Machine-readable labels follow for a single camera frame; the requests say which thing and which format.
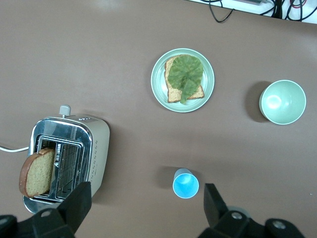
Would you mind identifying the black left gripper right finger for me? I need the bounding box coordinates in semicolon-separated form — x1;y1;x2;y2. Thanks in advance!
198;183;268;238

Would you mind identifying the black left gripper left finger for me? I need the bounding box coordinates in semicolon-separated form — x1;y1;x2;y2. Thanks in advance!
17;181;93;238

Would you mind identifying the blue plastic cup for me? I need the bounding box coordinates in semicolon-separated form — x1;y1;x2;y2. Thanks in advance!
172;168;200;199

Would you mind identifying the brown bread slice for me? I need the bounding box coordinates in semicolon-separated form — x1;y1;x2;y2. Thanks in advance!
19;148;56;198

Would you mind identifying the cream and chrome toaster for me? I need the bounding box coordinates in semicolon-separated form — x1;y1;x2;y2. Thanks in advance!
23;104;110;215

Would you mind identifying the toast slice under lettuce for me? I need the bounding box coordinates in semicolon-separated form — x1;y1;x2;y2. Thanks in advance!
164;55;205;104

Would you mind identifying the pale green bowl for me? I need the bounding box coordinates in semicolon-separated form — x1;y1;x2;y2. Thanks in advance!
259;79;307;125

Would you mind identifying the pale green plate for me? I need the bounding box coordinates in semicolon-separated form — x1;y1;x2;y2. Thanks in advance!
151;48;215;113

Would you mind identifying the green lettuce leaf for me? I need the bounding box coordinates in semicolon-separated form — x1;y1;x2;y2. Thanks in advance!
167;55;204;105

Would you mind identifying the brown table cover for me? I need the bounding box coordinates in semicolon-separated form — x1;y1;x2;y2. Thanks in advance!
0;0;317;238

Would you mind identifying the white toaster cable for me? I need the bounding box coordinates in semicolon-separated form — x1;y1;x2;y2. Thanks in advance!
0;145;30;152

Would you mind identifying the black looped cable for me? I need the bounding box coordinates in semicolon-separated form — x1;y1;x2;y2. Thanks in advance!
209;0;235;24

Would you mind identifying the thick black cable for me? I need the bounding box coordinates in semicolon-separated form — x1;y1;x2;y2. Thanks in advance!
271;0;283;19

